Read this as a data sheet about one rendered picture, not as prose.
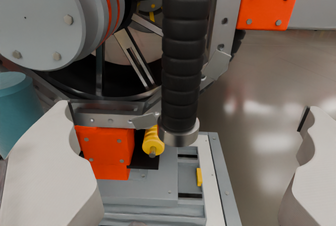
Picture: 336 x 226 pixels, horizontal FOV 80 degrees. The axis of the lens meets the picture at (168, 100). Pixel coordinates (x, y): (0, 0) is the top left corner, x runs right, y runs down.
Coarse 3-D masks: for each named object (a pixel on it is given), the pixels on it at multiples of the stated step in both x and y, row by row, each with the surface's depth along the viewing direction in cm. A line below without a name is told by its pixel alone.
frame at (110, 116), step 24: (216, 0) 33; (240, 0) 33; (216, 24) 35; (216, 48) 38; (24, 72) 46; (216, 72) 40; (48, 96) 49; (96, 120) 47; (120, 120) 47; (144, 120) 46
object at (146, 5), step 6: (144, 0) 75; (150, 0) 75; (156, 0) 74; (144, 6) 76; (150, 6) 76; (156, 6) 76; (138, 12) 81; (144, 12) 81; (156, 12) 81; (156, 18) 82; (132, 24) 83; (138, 24) 83; (144, 30) 85
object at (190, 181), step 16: (192, 160) 94; (192, 176) 89; (192, 192) 80; (112, 208) 76; (128, 208) 76; (144, 208) 76; (160, 208) 76; (176, 208) 76; (192, 208) 76; (112, 224) 75; (160, 224) 74; (176, 224) 74; (192, 224) 73
